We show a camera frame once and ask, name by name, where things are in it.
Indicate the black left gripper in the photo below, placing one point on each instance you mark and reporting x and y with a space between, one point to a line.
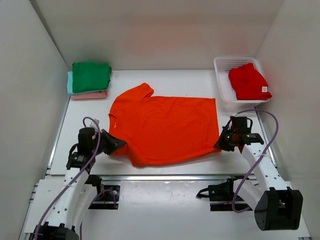
114 143

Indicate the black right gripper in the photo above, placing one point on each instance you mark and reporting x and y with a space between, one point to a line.
220 144

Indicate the orange t shirt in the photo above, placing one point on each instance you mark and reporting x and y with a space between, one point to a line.
163 130

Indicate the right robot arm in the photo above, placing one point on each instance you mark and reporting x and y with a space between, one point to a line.
275 204

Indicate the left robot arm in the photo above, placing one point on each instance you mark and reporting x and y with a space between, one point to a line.
63 218

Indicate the white plastic basket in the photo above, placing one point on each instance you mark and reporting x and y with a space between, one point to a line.
222 66

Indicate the red t shirt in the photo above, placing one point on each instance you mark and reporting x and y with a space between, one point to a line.
249 84

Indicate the pink folded t shirt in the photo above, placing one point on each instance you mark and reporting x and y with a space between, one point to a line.
91 96

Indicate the green folded t shirt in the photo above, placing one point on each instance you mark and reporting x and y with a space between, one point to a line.
90 77

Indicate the teal folded t shirt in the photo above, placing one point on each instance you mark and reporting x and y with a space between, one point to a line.
70 86

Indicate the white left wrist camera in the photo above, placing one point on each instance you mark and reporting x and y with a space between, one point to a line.
95 125

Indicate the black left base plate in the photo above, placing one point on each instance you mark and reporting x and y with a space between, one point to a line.
109 200

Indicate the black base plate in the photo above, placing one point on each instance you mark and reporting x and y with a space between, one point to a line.
220 196
109 200

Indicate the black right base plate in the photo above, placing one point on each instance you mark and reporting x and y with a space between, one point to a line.
220 196

